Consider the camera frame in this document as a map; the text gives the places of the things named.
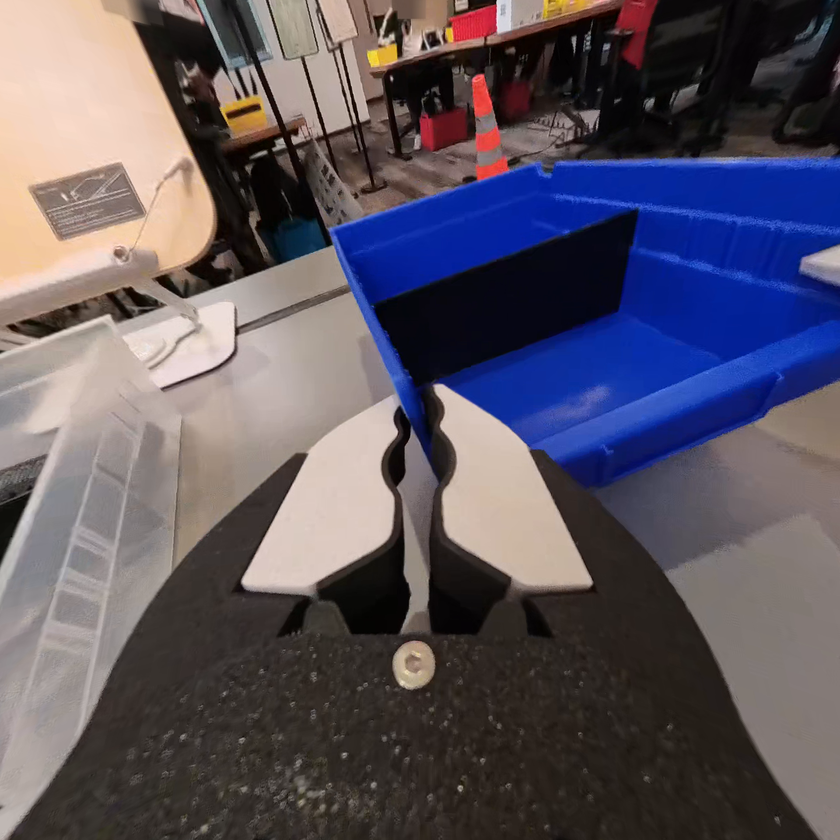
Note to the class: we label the background wooden table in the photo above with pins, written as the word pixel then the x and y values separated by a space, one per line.
pixel 499 36

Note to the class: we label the black office chair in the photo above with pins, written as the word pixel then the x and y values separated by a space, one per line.
pixel 689 65

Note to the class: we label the red plastic basket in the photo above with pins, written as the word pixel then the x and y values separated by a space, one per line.
pixel 472 23

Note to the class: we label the clear plastic bin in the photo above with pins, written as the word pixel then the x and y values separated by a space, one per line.
pixel 85 525

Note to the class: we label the orange traffic cone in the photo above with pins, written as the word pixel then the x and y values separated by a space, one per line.
pixel 489 131

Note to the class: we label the wooden stand with white base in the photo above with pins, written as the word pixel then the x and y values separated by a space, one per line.
pixel 79 98

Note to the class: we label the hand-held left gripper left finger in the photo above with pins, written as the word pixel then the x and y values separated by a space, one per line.
pixel 328 518

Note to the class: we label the blue plastic bin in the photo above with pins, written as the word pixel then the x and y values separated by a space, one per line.
pixel 590 394

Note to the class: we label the red plastic bin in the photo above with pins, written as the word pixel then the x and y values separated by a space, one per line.
pixel 443 130

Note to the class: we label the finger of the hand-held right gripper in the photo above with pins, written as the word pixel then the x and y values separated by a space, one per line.
pixel 823 266

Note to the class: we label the yellow plastic bin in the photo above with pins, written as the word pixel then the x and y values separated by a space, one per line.
pixel 244 115

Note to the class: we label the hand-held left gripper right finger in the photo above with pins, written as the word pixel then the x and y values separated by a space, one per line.
pixel 505 518

